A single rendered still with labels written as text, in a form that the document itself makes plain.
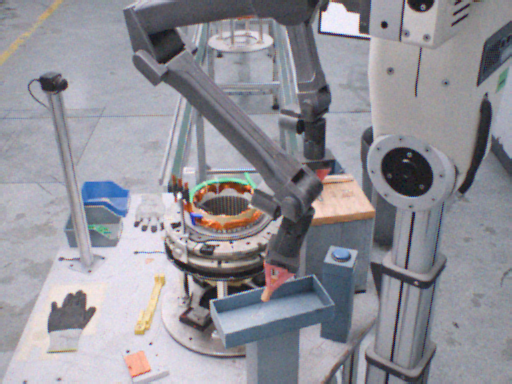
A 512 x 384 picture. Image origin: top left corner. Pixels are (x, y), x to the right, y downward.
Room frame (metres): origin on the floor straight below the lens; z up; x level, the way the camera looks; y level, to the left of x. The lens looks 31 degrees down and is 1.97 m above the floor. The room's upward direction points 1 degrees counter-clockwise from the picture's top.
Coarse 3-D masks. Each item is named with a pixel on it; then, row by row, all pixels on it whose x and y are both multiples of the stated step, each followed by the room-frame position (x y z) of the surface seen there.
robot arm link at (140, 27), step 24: (144, 0) 1.11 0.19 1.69; (168, 0) 1.05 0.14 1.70; (192, 0) 1.01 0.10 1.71; (216, 0) 0.97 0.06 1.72; (240, 0) 0.94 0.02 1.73; (264, 0) 0.88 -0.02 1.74; (288, 0) 0.85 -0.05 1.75; (312, 0) 0.84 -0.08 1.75; (144, 24) 1.08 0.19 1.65; (168, 24) 1.06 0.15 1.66; (192, 24) 1.03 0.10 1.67; (288, 24) 0.86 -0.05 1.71; (144, 48) 1.10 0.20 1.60; (168, 48) 1.11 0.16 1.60
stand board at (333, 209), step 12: (324, 192) 1.45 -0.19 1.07; (336, 192) 1.45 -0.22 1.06; (360, 192) 1.45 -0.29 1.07; (312, 204) 1.39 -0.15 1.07; (324, 204) 1.39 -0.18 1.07; (336, 204) 1.39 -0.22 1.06; (348, 204) 1.39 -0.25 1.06; (360, 204) 1.39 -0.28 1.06; (324, 216) 1.34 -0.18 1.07; (336, 216) 1.34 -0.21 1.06; (348, 216) 1.35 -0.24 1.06; (360, 216) 1.35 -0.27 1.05; (372, 216) 1.36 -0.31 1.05
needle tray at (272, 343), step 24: (264, 288) 1.06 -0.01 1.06; (288, 288) 1.08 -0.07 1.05; (312, 288) 1.10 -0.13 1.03; (216, 312) 0.98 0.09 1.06; (240, 312) 1.02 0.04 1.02; (264, 312) 1.02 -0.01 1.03; (288, 312) 1.02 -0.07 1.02; (312, 312) 0.98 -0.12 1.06; (240, 336) 0.93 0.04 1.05; (264, 336) 0.95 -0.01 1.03; (288, 336) 0.98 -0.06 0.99; (264, 360) 0.96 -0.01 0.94; (288, 360) 0.98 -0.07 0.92
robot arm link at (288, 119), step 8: (304, 104) 1.42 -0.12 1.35; (312, 104) 1.41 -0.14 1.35; (280, 112) 1.50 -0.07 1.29; (288, 112) 1.48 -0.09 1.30; (296, 112) 1.46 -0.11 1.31; (304, 112) 1.42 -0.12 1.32; (312, 112) 1.41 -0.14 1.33; (320, 112) 1.45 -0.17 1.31; (280, 120) 1.49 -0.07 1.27; (288, 120) 1.47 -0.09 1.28; (296, 120) 1.46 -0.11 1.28; (312, 120) 1.41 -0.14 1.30; (280, 128) 1.49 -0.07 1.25; (288, 128) 1.47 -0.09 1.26; (296, 128) 1.46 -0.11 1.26
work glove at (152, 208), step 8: (144, 200) 1.87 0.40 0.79; (152, 200) 1.86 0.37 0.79; (160, 200) 1.86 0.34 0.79; (136, 208) 1.81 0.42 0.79; (144, 208) 1.79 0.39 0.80; (152, 208) 1.79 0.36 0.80; (160, 208) 1.79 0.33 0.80; (136, 216) 1.76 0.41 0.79; (144, 216) 1.75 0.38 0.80; (152, 216) 1.75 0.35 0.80; (160, 216) 1.74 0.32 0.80; (136, 224) 1.71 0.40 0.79; (144, 224) 1.70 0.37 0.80; (152, 224) 1.70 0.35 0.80; (160, 224) 1.71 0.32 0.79
